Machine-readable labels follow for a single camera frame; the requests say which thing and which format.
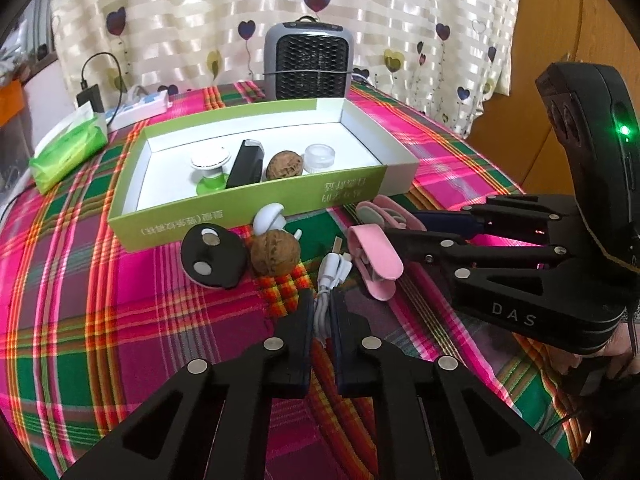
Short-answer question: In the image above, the green tissue pack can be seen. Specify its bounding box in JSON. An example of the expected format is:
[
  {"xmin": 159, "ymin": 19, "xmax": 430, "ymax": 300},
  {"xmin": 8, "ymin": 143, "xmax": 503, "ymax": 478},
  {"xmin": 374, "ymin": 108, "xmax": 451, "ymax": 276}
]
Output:
[{"xmin": 28, "ymin": 102, "xmax": 108, "ymax": 195}]

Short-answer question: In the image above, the grey mini fan heater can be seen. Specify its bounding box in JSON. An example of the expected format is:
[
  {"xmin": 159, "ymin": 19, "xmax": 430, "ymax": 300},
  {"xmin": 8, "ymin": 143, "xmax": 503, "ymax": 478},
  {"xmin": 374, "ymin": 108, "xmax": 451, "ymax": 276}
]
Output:
[{"xmin": 264, "ymin": 16, "xmax": 355, "ymax": 101}]

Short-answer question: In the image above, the clear round plastic jar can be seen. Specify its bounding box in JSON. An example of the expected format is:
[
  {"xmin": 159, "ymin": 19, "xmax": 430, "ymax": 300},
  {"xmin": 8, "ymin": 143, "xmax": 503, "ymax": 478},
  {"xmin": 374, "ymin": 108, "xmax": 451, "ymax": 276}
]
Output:
[{"xmin": 303, "ymin": 143, "xmax": 335, "ymax": 174}]

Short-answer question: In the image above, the plaid tablecloth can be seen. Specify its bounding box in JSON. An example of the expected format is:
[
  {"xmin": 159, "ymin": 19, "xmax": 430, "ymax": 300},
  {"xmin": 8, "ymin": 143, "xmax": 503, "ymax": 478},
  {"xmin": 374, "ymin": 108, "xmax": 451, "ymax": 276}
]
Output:
[{"xmin": 1, "ymin": 82, "xmax": 578, "ymax": 479}]

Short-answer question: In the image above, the pink cable clip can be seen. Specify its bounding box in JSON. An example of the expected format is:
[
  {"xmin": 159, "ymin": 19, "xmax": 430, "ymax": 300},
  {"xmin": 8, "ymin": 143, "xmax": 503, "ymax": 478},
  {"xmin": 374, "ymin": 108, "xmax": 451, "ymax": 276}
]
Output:
[
  {"xmin": 356, "ymin": 195, "xmax": 426, "ymax": 232},
  {"xmin": 347, "ymin": 224, "xmax": 404, "ymax": 301}
]

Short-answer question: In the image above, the white mushroom shaped hook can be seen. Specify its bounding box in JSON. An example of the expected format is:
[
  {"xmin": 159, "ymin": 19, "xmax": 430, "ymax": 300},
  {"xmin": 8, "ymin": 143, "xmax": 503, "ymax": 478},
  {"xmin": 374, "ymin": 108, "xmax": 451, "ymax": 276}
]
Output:
[{"xmin": 252, "ymin": 203, "xmax": 288, "ymax": 236}]

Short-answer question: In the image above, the green white cardboard box tray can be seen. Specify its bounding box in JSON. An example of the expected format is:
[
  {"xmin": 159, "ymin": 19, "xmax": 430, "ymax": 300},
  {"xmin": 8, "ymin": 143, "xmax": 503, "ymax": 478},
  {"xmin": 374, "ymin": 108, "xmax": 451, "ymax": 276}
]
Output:
[{"xmin": 108, "ymin": 99, "xmax": 419, "ymax": 252}]

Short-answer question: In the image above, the black paw shaped holder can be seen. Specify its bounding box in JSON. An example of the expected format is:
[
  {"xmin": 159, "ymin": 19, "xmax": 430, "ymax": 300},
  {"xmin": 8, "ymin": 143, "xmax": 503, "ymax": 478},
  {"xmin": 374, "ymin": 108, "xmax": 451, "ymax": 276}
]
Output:
[{"xmin": 180, "ymin": 223, "xmax": 248, "ymax": 289}]

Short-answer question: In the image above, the heart pattern curtain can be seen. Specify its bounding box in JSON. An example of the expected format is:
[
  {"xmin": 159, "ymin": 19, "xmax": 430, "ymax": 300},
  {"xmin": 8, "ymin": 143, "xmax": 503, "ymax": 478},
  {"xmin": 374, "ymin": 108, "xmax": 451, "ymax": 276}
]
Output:
[{"xmin": 51, "ymin": 0, "xmax": 520, "ymax": 136}]

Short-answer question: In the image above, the white usb cable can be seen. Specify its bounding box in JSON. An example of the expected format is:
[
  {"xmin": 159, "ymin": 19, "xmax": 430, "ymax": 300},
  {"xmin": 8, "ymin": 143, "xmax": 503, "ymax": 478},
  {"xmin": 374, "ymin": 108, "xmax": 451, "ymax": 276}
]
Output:
[{"xmin": 311, "ymin": 236, "xmax": 355, "ymax": 344}]

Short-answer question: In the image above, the wooden cabinet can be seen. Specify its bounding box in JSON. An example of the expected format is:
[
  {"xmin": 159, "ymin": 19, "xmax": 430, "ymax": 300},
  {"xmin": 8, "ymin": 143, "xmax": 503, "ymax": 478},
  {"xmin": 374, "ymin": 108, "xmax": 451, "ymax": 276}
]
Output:
[{"xmin": 469, "ymin": 0, "xmax": 639, "ymax": 195}]

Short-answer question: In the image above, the black rectangular device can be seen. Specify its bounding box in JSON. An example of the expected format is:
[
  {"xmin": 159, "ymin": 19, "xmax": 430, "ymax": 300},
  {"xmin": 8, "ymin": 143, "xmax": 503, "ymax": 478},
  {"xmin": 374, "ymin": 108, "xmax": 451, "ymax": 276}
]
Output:
[{"xmin": 226, "ymin": 139, "xmax": 264, "ymax": 188}]

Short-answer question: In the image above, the white green round stand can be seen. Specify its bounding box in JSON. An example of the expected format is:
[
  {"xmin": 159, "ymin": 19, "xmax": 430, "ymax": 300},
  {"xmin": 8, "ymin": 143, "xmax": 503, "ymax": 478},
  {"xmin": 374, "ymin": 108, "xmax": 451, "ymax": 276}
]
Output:
[{"xmin": 190, "ymin": 146, "xmax": 238, "ymax": 196}]

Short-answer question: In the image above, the black power adapter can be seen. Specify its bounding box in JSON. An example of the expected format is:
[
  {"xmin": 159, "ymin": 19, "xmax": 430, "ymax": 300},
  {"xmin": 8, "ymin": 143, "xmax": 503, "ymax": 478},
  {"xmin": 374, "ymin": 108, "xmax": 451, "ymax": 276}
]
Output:
[{"xmin": 76, "ymin": 84, "xmax": 105, "ymax": 114}]

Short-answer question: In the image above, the orange lid storage bin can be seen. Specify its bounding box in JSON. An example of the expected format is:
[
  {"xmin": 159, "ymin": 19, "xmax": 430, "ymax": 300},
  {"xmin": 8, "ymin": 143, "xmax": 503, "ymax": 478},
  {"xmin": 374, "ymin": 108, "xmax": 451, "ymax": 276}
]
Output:
[{"xmin": 0, "ymin": 80, "xmax": 25, "ymax": 127}]

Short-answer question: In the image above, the white power strip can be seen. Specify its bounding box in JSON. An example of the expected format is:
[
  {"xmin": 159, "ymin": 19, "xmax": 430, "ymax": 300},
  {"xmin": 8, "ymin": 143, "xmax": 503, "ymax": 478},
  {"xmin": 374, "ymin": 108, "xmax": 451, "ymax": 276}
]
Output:
[{"xmin": 105, "ymin": 90, "xmax": 171, "ymax": 131}]

